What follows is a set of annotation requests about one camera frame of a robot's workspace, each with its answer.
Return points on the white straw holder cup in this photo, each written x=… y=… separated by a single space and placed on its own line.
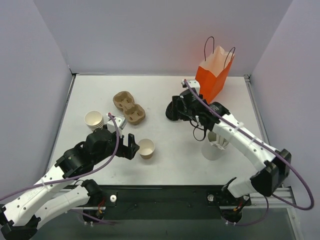
x=210 y=152

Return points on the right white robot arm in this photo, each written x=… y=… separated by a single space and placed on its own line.
x=270 y=163

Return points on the single brown paper cup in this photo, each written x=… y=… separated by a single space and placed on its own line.
x=146 y=148

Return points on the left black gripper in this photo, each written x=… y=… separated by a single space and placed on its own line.
x=125 y=146

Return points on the white wrapped straws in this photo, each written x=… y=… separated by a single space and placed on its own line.
x=217 y=141

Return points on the orange paper bag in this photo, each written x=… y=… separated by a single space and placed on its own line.
x=213 y=70

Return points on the stack of paper cups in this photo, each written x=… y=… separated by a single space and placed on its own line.
x=94 y=120

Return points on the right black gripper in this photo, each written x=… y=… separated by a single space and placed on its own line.
x=178 y=107

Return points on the brown pulp cup carrier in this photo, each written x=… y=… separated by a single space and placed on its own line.
x=132 y=111

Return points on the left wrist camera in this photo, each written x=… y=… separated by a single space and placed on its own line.
x=119 y=120

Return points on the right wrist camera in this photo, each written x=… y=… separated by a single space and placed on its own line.
x=192 y=83

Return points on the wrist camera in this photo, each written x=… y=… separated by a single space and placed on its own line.
x=119 y=120
x=192 y=83

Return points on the stack of black lids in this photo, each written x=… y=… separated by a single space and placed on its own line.
x=172 y=111

